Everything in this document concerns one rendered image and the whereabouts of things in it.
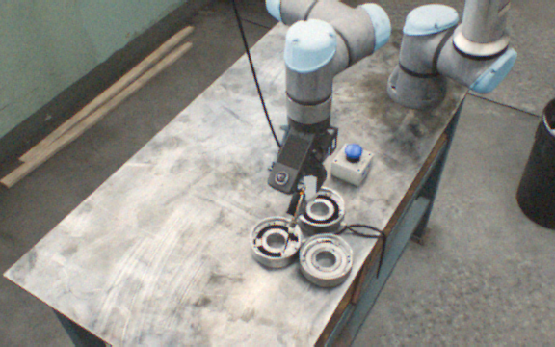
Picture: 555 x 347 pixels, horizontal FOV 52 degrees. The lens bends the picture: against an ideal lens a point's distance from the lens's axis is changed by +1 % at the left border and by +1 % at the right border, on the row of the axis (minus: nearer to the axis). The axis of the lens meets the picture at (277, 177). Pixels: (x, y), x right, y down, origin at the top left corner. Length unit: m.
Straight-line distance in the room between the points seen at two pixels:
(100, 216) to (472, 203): 1.56
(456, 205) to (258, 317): 1.42
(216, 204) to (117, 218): 0.21
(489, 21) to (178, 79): 1.93
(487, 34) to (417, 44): 0.18
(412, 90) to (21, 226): 1.62
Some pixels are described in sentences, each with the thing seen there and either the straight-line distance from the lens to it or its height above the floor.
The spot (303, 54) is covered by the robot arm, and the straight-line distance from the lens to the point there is 0.82.
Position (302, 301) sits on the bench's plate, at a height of 0.80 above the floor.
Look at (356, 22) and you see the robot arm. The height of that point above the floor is 1.26.
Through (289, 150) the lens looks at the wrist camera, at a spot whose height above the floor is 1.09.
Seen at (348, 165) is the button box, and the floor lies 0.84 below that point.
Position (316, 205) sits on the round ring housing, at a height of 0.82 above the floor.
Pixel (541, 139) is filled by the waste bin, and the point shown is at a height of 0.36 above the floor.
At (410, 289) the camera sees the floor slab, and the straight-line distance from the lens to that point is 2.08.
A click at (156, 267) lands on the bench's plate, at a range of 1.16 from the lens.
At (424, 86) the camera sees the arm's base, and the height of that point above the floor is 0.86.
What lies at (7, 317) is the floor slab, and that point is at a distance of 2.21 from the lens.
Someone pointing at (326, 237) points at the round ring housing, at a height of 0.83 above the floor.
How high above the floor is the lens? 1.74
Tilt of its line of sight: 48 degrees down
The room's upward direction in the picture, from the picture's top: 1 degrees counter-clockwise
